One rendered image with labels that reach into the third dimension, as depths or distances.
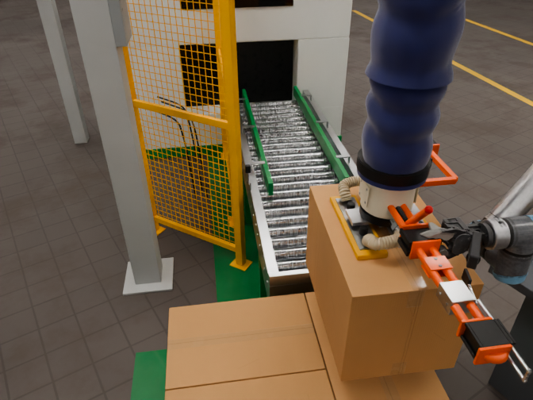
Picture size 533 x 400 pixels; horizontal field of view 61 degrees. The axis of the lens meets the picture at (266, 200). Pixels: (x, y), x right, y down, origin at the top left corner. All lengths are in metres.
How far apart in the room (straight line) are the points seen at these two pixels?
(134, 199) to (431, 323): 1.69
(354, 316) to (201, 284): 1.66
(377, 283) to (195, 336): 0.85
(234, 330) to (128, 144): 1.10
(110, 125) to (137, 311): 1.11
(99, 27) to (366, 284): 1.58
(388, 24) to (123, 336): 2.13
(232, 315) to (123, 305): 1.06
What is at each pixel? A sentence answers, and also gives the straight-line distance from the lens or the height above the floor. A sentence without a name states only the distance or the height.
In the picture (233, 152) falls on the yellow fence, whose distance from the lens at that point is 2.52.
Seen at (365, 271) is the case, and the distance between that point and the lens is 1.41.
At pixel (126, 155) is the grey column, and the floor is 0.92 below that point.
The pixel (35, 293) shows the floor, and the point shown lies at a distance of 3.18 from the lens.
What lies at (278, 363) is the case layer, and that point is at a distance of 1.82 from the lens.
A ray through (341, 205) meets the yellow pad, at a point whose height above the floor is 1.09.
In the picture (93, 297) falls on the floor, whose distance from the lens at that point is 3.00.
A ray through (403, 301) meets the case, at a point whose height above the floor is 1.03.
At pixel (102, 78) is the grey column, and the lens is 2.30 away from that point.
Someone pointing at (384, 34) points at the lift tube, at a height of 1.72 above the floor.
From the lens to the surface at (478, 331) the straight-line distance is 1.13.
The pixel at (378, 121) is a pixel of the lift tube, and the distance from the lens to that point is 1.33.
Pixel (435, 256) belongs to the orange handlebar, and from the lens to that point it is 1.30.
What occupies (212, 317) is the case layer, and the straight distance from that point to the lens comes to 1.98.
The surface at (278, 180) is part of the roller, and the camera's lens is 2.85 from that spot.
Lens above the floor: 2.01
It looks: 34 degrees down
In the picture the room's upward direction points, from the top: 1 degrees counter-clockwise
